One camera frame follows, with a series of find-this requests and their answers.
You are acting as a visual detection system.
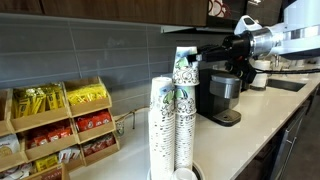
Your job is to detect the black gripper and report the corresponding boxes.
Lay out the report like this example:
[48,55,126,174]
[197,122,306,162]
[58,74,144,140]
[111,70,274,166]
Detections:
[187,33,255,65]

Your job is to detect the printed paper coffee cup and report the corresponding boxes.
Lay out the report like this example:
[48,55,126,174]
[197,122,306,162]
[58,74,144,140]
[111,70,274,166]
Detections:
[172,46,200,87]

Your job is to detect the black silver coffee machine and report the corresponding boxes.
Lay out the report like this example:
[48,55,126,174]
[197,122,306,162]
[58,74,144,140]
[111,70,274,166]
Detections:
[190,68,243,127]

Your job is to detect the printed paper cup stack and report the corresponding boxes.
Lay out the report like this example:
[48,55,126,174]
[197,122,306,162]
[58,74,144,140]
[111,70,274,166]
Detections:
[148,76,176,180]
[173,83,198,171]

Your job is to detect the small pod cup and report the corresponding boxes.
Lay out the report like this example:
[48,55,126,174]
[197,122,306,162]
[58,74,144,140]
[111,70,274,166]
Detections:
[115,120,126,137]

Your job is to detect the round black cup holder base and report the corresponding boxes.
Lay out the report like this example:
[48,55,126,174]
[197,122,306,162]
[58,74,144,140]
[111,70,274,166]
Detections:
[146,161,206,180]

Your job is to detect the white cup lid stack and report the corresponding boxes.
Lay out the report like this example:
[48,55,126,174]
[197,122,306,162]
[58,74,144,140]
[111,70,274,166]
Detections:
[171,167,199,180]

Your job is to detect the under cabinet light strip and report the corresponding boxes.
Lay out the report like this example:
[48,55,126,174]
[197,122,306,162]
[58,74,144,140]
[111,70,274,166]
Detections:
[160,24,209,34]

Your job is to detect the white paper towel roll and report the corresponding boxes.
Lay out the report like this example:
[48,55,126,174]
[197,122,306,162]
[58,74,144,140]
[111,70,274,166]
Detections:
[250,59,272,91]

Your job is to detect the glass door cabinet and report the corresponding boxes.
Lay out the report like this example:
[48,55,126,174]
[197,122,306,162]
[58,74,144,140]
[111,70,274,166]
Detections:
[206,0,284,34]

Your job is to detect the dark counter sink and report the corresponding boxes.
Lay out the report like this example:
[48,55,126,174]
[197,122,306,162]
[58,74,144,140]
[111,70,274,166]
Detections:
[267,78,307,93]

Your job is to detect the dark wooden upper cabinet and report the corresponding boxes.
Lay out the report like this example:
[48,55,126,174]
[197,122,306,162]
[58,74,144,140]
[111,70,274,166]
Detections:
[0,0,209,28]

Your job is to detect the dark lower cabinet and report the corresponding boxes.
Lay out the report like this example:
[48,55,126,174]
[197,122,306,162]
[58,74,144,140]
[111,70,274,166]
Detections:
[234,106,309,180]

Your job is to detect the bright yellow tea packets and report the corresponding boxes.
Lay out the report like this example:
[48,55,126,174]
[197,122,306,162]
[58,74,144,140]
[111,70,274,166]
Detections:
[66,83,108,107]

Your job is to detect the red tea packets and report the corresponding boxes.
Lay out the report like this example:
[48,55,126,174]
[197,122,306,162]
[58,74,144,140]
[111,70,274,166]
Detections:
[81,133,117,157]
[75,110,113,133]
[25,124,74,150]

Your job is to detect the white and red packets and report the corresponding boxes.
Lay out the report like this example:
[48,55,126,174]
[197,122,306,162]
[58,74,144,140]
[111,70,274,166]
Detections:
[58,146,82,164]

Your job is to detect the mustard yellow tea packets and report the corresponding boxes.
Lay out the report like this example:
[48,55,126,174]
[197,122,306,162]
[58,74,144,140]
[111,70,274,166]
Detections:
[12,83,66,118]

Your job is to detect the wooden tea packet organizer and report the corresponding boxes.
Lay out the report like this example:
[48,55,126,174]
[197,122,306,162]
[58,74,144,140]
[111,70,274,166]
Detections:
[0,76,121,180]

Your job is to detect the small yellow tea packets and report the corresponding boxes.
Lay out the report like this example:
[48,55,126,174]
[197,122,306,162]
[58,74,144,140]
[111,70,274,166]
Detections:
[34,153,59,173]

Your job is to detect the brown tea box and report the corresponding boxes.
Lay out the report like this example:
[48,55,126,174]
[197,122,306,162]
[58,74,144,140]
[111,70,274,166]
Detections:
[39,166,64,180]

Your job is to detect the white printed tea packets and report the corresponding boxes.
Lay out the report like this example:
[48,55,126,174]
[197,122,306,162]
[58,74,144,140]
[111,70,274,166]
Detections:
[0,162,33,180]
[0,134,21,158]

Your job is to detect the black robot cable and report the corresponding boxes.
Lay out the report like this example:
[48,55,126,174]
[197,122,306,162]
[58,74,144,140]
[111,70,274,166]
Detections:
[254,67,320,75]

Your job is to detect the curved wire rack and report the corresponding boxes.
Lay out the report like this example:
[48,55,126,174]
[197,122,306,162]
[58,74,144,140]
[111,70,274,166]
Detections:
[114,105,150,138]

